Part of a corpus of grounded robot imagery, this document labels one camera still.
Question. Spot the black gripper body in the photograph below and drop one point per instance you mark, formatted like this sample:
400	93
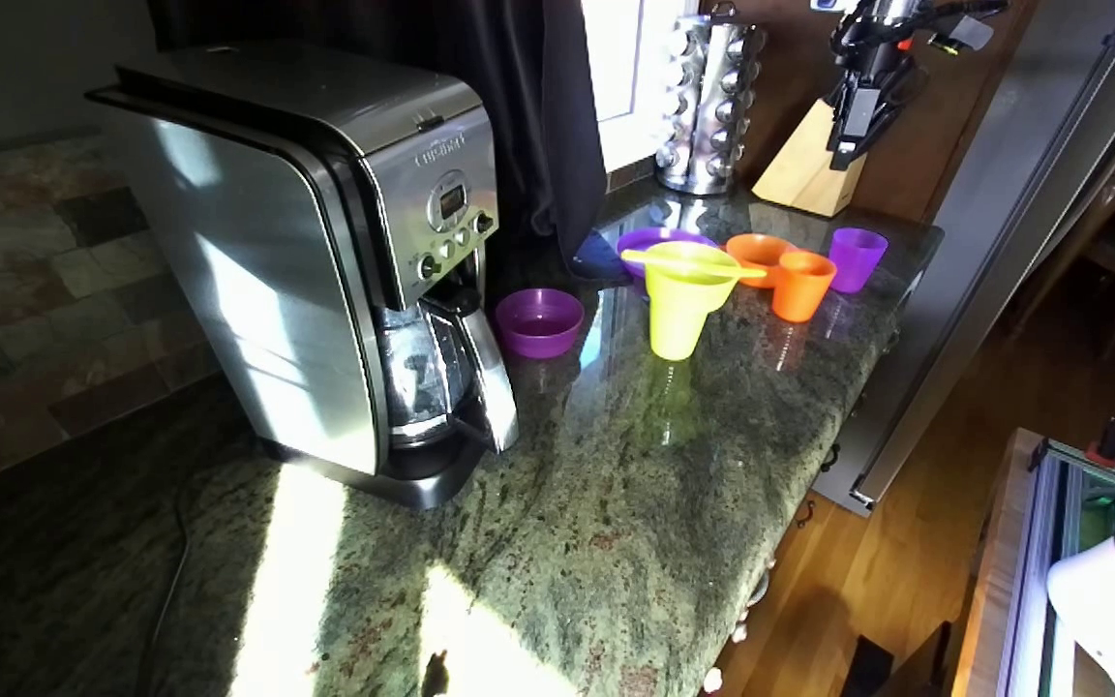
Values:
867	71

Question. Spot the wooden knife block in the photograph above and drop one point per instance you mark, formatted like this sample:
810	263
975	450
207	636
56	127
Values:
795	166

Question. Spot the yellow-green plastic knife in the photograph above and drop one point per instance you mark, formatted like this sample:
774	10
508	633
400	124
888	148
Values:
632	255

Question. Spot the purple plastic cup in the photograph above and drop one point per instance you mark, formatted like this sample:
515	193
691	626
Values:
855	255
539	324

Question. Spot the chrome spice rack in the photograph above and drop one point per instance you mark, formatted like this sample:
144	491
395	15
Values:
706	118

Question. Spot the orange plastic cup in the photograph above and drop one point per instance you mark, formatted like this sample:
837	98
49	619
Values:
797	290

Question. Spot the stainless steel refrigerator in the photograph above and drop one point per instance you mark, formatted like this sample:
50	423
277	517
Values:
1006	178

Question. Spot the bright window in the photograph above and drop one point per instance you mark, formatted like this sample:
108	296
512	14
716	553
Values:
622	77

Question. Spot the yellow-green plastic cup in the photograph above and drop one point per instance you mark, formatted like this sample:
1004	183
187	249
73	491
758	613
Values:
676	333

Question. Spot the metal framed glass cabinet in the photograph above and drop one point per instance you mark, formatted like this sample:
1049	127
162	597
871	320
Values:
1036	565

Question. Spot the glass coffee carafe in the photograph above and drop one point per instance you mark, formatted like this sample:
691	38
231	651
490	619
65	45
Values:
422	380

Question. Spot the black box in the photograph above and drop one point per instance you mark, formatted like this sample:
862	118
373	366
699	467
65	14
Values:
900	664

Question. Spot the white and black device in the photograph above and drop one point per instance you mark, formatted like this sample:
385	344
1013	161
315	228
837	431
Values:
1112	606

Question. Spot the stainless steel coffee maker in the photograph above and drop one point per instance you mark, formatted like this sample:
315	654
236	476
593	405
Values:
272	233

